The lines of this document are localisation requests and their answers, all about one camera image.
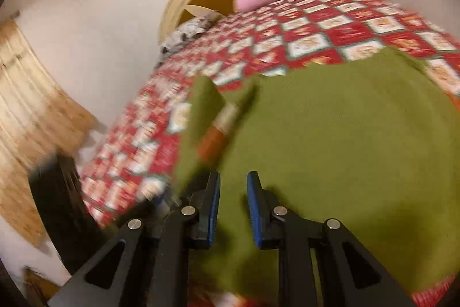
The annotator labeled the green orange cream striped sweater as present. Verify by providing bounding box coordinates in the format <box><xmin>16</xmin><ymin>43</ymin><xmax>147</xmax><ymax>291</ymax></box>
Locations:
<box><xmin>190</xmin><ymin>47</ymin><xmax>459</xmax><ymax>302</ymax></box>

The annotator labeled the beige side curtain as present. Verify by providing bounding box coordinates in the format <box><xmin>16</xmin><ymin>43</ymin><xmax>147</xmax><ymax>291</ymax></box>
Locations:
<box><xmin>0</xmin><ymin>21</ymin><xmax>97</xmax><ymax>246</ymax></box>

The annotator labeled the red teddy bear bedspread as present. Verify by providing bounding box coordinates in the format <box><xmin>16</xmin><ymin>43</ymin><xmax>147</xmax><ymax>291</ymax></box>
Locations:
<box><xmin>82</xmin><ymin>0</ymin><xmax>459</xmax><ymax>226</ymax></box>

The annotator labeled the grey patterned pillow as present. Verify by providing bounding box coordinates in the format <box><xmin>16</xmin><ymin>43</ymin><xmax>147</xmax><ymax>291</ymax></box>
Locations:
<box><xmin>160</xmin><ymin>12</ymin><xmax>222</xmax><ymax>59</ymax></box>

